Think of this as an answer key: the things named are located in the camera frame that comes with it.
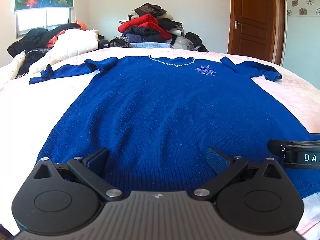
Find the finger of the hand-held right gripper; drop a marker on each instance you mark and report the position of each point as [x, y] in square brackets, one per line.
[276, 146]

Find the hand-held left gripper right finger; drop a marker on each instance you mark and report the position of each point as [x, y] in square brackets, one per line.
[215, 160]

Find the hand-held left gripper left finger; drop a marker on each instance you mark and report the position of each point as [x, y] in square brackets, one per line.
[97, 160]

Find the blue knit sweater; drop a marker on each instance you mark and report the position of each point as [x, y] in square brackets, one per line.
[162, 105]

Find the dark navy clothes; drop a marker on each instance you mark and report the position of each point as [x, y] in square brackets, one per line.
[140, 32]

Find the pile of folded clothes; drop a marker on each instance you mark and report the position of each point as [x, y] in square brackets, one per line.
[140, 21]

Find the bed with pink cover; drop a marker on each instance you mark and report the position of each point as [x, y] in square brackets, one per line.
[287, 95]

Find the dark speckled knit garment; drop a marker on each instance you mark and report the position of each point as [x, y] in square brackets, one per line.
[120, 42]

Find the white quilted jacket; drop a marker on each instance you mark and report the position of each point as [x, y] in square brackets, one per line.
[75, 41]

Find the clear plastic bag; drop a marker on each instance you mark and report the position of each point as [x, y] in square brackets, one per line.
[182, 42]

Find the dark patterned garment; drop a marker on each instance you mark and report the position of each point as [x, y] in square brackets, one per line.
[35, 53]

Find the black bag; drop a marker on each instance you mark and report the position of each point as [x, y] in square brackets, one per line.
[195, 38]

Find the light blue cloth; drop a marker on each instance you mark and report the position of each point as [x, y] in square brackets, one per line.
[150, 45]

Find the white floral quilt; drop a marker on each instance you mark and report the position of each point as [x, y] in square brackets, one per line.
[10, 67]

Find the brown wooden door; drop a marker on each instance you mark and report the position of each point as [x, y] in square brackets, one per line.
[252, 17]

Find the orange garment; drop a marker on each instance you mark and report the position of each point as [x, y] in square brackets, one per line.
[81, 25]

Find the black jacket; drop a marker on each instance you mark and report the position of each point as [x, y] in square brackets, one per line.
[32, 35]

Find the window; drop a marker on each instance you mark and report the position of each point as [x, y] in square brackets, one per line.
[37, 17]

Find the black garment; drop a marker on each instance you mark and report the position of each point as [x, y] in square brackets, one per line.
[150, 9]

